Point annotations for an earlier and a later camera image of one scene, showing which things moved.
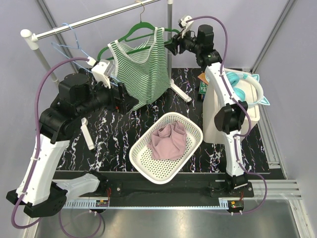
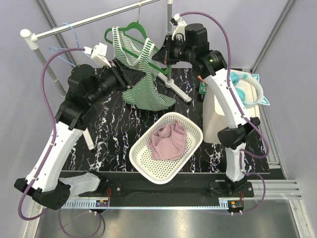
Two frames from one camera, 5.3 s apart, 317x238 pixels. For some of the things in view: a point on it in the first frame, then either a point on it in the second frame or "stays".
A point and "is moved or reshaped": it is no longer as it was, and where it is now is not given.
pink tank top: (168, 142) stays
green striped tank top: (142, 69) is moved or reshaped
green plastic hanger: (149, 26) is moved or reshaped
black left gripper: (122, 102) → (127, 77)
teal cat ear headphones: (234, 79) stays
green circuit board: (203, 88) stays
